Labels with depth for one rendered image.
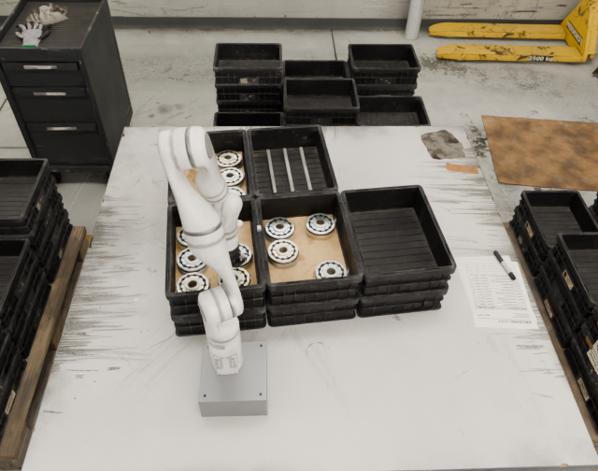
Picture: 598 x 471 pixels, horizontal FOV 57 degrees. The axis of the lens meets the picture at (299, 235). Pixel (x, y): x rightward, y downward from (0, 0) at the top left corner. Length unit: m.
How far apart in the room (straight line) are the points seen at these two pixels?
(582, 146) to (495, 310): 2.34
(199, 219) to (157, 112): 2.82
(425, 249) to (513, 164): 1.96
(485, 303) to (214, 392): 0.98
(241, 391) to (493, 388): 0.77
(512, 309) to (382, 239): 0.50
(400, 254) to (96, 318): 1.04
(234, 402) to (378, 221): 0.83
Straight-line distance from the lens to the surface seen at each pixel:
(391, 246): 1.94
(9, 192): 2.87
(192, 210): 1.27
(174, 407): 1.74
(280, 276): 1.81
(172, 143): 1.21
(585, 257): 2.82
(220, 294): 1.40
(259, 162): 2.23
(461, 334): 1.93
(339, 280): 1.68
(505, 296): 2.07
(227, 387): 1.64
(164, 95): 4.23
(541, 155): 3.98
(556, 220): 3.12
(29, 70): 3.16
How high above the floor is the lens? 2.24
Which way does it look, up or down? 47 degrees down
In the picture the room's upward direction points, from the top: 2 degrees clockwise
